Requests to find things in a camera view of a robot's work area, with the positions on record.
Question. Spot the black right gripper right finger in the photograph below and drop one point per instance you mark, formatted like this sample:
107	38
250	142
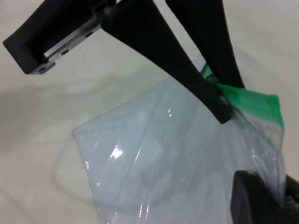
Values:
293	205

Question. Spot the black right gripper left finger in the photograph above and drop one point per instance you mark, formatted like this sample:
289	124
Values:
252	203

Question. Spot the white paper sheets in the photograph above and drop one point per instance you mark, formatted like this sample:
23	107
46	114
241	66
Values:
149	140

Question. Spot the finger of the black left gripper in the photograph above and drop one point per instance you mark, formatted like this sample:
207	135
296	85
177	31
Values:
210	35
158	42

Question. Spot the clear plastic zipper bag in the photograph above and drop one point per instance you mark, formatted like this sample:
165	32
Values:
163	151

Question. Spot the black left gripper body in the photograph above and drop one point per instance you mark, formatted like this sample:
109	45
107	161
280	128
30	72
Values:
46	28

